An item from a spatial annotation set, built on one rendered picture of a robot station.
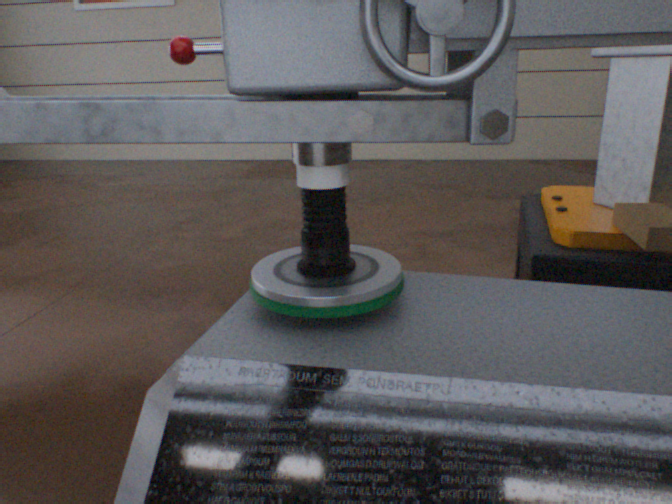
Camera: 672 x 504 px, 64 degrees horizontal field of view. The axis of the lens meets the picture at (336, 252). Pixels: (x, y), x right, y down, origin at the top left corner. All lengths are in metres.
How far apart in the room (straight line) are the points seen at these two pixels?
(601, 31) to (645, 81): 0.81
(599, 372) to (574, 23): 0.38
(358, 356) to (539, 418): 0.21
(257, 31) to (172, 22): 6.88
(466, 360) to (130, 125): 0.48
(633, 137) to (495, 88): 0.87
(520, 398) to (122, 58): 7.44
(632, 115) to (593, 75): 5.45
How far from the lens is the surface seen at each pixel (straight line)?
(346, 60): 0.61
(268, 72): 0.61
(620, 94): 1.54
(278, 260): 0.81
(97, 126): 0.72
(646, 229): 1.26
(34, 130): 0.75
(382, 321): 0.74
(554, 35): 0.68
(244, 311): 0.79
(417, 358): 0.66
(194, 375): 0.69
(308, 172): 0.70
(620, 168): 1.54
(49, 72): 8.42
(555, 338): 0.73
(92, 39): 8.02
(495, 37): 0.58
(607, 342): 0.74
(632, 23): 0.70
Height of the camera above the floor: 1.16
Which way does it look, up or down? 19 degrees down
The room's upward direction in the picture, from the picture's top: 2 degrees counter-clockwise
